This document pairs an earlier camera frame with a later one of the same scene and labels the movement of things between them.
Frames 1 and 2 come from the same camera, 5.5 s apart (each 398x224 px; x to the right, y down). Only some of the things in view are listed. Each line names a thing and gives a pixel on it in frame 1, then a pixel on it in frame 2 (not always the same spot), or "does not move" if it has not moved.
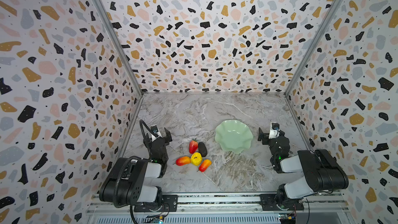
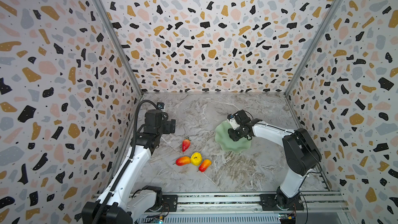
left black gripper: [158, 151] → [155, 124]
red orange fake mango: [204, 166] does not move
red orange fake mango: [183, 161] does not move
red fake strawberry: [193, 146] → [186, 143]
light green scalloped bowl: [233, 136] does not move
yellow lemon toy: [196, 158] does not move
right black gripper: [273, 140] → [238, 129]
